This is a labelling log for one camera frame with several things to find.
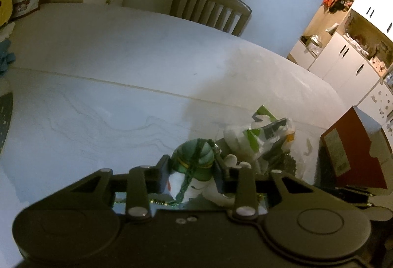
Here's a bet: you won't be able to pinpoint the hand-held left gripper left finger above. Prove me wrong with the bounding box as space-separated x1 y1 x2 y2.
63 154 172 221

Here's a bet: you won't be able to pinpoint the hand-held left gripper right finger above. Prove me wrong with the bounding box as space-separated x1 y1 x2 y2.
213 161 310 221

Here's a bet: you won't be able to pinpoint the snowman plush with green hat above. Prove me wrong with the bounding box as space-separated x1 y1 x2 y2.
167 139 252 207

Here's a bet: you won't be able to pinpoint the red cardboard box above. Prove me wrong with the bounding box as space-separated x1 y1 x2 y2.
315 105 393 222

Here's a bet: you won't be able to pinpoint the white and green plastic bag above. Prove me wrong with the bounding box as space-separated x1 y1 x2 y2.
215 105 297 170

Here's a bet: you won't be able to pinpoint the green toy bundle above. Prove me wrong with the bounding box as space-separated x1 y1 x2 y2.
270 151 298 178

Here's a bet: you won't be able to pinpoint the white bags on cupboard shelf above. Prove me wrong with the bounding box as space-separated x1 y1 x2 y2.
301 34 323 52

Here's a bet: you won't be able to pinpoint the dark mat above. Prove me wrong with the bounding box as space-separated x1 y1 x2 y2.
0 92 14 155

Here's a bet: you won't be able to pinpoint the white cupboard unit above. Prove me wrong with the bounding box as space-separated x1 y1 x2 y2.
289 0 393 97

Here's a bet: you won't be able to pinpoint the white refrigerator with stickers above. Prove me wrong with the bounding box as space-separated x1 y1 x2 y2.
358 82 393 134

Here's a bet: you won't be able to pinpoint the blue cloth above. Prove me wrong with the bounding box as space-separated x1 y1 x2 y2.
0 39 16 77

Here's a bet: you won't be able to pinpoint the dark clothes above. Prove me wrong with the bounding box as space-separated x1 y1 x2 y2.
330 0 353 13

